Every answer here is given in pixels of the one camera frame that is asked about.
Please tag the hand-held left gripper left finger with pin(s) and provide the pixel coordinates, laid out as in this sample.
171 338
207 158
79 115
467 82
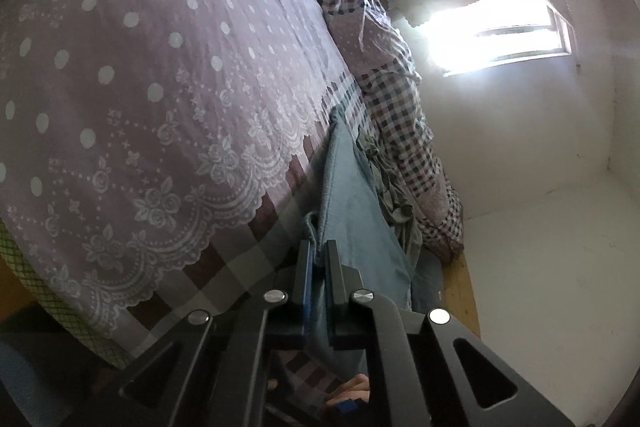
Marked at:
302 292

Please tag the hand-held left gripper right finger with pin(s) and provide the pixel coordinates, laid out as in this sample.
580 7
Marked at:
334 302

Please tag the blue-grey sweatshirt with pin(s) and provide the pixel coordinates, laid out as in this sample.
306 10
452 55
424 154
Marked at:
360 217

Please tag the grey-green shirt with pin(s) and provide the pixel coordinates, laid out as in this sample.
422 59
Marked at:
395 202

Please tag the wooden headboard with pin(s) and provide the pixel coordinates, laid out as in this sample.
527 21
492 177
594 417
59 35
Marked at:
462 297

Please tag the checked duvet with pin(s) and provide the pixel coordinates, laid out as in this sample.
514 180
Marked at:
400 107

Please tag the green checked mattress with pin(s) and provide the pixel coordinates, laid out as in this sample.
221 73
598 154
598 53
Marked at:
50 297

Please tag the checked pink bed sheet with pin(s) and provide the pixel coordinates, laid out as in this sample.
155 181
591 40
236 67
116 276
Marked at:
150 82

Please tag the dark blue cloth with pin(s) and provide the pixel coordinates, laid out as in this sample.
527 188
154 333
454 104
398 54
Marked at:
30 372

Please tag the window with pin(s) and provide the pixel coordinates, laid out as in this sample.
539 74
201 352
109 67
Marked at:
500 42

